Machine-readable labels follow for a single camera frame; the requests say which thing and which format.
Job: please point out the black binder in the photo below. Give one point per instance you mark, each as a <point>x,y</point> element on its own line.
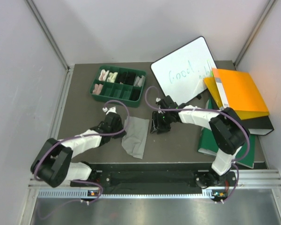
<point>256,126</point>

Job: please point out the pink rolled socks bottom-left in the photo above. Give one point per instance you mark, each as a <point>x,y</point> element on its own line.
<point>97,89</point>

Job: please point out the grey underwear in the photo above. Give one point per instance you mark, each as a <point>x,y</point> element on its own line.
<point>136,135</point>

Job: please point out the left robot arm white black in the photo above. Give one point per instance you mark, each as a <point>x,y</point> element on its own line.
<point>53,163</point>

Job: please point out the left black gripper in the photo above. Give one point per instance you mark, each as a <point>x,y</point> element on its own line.
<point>119,135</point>

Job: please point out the black rolled underwear in tray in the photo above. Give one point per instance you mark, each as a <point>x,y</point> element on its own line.
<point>126,78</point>

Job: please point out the pink rolled socks top-left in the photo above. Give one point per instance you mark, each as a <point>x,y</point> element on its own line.
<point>103,75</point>

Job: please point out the black underwear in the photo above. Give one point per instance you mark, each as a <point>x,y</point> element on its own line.
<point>126,78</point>
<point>135,94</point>

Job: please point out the grey rolled socks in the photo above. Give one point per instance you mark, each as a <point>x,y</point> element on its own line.
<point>139,81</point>

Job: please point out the orange binder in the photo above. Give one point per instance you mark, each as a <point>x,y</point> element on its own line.
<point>237,90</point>

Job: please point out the green binder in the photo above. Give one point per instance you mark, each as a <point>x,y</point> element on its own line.
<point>207,145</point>

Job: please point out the white slotted cable duct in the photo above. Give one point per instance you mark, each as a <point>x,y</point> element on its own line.
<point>89,194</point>

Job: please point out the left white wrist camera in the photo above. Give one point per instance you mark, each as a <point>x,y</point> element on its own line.
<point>107,110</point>

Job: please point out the aluminium frame rail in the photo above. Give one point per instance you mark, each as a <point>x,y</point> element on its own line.
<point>45,29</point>

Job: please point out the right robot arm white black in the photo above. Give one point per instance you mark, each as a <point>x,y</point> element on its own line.
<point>228,131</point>

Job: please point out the green compartment tray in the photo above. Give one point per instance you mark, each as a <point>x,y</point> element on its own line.
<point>117,91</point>

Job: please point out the cream rolled socks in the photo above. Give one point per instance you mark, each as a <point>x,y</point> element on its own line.
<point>112,77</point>

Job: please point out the white whiteboard black frame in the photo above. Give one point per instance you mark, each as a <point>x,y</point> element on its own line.
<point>181,73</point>

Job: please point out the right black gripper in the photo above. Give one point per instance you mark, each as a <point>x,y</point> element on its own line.
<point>156,125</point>

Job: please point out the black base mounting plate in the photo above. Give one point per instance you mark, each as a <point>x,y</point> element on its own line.
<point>190,178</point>

